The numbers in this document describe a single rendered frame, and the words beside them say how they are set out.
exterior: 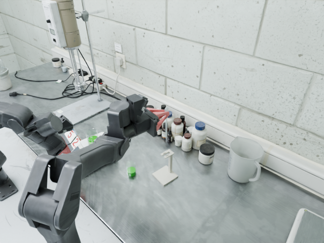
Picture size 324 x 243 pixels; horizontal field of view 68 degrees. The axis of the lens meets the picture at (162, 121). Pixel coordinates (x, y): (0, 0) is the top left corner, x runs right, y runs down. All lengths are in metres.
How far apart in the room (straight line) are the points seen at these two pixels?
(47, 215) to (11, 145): 0.93
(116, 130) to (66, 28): 0.72
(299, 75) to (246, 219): 0.54
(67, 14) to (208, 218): 1.07
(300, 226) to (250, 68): 0.59
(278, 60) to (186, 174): 0.58
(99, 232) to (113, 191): 0.17
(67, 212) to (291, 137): 0.87
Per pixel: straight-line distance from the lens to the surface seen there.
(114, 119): 0.68
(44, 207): 0.51
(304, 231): 0.98
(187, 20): 1.15
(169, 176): 1.04
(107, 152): 0.63
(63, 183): 0.49
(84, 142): 1.13
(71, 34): 1.31
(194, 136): 1.14
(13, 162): 1.30
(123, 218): 0.95
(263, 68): 1.02
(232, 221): 0.96
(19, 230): 1.04
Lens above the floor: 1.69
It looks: 36 degrees down
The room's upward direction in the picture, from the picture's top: straight up
